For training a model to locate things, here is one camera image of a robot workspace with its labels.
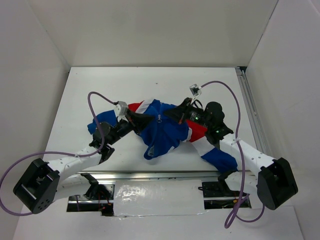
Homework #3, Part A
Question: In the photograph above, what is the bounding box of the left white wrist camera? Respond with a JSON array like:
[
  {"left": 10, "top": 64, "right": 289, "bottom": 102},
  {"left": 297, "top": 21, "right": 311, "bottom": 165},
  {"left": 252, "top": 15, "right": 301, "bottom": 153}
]
[{"left": 114, "top": 101, "right": 129, "bottom": 119}]

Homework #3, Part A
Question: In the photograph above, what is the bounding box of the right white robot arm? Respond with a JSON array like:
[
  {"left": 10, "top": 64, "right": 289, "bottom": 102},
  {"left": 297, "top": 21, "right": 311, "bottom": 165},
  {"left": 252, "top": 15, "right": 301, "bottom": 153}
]
[{"left": 163, "top": 98, "right": 298, "bottom": 210}]

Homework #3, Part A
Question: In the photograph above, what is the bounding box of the aluminium rail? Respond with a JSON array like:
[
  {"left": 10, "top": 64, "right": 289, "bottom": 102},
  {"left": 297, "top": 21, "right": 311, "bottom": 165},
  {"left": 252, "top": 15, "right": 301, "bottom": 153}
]
[
  {"left": 74, "top": 170, "right": 226, "bottom": 181},
  {"left": 234, "top": 66, "right": 276, "bottom": 157}
]

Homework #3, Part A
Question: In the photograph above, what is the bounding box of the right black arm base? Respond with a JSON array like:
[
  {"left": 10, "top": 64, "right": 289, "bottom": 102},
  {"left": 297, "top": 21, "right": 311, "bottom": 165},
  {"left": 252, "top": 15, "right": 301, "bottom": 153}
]
[{"left": 198, "top": 171, "right": 240, "bottom": 210}]

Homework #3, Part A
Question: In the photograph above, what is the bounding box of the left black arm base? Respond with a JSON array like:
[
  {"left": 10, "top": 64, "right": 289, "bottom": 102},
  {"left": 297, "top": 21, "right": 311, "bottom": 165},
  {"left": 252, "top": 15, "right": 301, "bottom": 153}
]
[{"left": 66, "top": 173, "right": 115, "bottom": 217}]

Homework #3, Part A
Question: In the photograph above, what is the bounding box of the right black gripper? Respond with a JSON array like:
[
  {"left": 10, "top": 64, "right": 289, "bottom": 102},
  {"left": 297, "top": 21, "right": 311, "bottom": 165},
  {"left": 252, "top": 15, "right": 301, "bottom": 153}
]
[{"left": 163, "top": 97, "right": 213, "bottom": 129}]

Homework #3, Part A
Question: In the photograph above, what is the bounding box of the aluminium right side rail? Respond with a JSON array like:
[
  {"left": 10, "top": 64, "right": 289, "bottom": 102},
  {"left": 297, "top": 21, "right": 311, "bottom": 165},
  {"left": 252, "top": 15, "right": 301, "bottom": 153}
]
[{"left": 234, "top": 66, "right": 276, "bottom": 157}]

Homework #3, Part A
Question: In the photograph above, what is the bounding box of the white taped cover panel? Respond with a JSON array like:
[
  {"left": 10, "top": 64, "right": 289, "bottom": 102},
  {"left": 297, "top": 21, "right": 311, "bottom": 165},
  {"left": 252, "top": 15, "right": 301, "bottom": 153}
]
[{"left": 113, "top": 179, "right": 206, "bottom": 217}]

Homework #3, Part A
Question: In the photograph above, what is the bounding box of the aluminium front rail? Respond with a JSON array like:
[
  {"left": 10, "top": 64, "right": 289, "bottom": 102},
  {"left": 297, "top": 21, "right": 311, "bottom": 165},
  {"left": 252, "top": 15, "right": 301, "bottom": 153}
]
[{"left": 74, "top": 170, "right": 226, "bottom": 181}]

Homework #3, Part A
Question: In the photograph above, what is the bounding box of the red white blue jacket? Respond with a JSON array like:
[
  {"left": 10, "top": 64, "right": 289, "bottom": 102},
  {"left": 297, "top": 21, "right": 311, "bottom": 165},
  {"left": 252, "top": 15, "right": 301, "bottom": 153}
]
[{"left": 86, "top": 98, "right": 238, "bottom": 174}]

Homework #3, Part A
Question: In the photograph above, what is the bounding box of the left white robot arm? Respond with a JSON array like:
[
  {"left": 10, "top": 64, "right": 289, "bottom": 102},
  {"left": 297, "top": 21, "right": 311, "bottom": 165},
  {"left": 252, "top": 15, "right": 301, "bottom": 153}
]
[{"left": 13, "top": 109, "right": 154, "bottom": 214}]

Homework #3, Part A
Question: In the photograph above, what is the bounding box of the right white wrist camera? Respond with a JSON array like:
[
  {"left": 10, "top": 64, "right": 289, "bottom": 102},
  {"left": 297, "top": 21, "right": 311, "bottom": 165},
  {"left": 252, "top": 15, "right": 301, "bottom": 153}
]
[{"left": 189, "top": 84, "right": 202, "bottom": 98}]

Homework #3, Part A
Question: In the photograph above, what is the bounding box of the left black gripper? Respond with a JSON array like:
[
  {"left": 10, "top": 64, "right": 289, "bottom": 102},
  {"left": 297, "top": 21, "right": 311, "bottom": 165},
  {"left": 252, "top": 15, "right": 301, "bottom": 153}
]
[{"left": 107, "top": 108, "right": 155, "bottom": 146}]

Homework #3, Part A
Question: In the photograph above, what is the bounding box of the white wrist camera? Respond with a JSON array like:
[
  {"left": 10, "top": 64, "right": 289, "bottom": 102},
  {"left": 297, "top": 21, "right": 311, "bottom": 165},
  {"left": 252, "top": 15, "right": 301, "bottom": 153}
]
[
  {"left": 114, "top": 101, "right": 129, "bottom": 119},
  {"left": 189, "top": 84, "right": 202, "bottom": 98}
]

